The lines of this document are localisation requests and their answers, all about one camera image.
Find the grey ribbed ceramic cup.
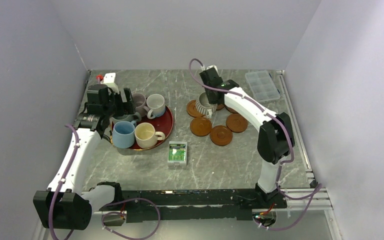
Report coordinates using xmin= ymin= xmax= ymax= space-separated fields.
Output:
xmin=195 ymin=92 xmax=218 ymax=119

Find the green label plastic box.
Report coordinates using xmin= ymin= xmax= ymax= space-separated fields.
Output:
xmin=167 ymin=141 xmax=188 ymax=167

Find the clear plastic organizer box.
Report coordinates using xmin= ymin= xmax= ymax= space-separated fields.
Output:
xmin=245 ymin=70 xmax=281 ymax=103

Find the cream ribbed ceramic mug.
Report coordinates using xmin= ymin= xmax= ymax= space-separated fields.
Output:
xmin=134 ymin=122 xmax=166 ymax=149

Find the white ceramic mug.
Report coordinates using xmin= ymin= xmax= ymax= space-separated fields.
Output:
xmin=144 ymin=94 xmax=166 ymax=119

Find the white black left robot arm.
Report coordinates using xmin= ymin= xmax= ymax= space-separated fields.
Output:
xmin=33 ymin=83 xmax=135 ymax=230

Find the aluminium frame rail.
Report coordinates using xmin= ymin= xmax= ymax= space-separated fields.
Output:
xmin=274 ymin=70 xmax=343 ymax=240

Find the brown wooden coaster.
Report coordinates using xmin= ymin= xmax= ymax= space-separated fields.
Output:
xmin=225 ymin=113 xmax=248 ymax=133
xmin=216 ymin=104 xmax=225 ymax=111
xmin=209 ymin=125 xmax=233 ymax=146
xmin=186 ymin=100 xmax=204 ymax=118
xmin=225 ymin=106 xmax=238 ymax=114
xmin=189 ymin=117 xmax=213 ymax=137

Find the light blue ceramic mug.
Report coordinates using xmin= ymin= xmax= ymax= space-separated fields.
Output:
xmin=112 ymin=121 xmax=135 ymax=149

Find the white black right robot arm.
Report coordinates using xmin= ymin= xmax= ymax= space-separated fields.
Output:
xmin=110 ymin=64 xmax=294 ymax=208

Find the mauve ceramic mug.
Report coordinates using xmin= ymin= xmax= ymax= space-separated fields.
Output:
xmin=132 ymin=93 xmax=147 ymax=117

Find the grey-green ceramic mug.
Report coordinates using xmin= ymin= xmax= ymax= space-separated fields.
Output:
xmin=111 ymin=112 xmax=142 ymax=126

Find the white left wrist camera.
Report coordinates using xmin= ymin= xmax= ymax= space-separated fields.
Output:
xmin=96 ymin=72 xmax=120 ymax=94

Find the dark red round tray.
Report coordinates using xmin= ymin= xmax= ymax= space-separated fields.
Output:
xmin=111 ymin=106 xmax=174 ymax=151

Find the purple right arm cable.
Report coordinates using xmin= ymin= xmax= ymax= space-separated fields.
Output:
xmin=188 ymin=58 xmax=324 ymax=232

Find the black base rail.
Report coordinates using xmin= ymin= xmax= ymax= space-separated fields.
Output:
xmin=95 ymin=187 xmax=288 ymax=224

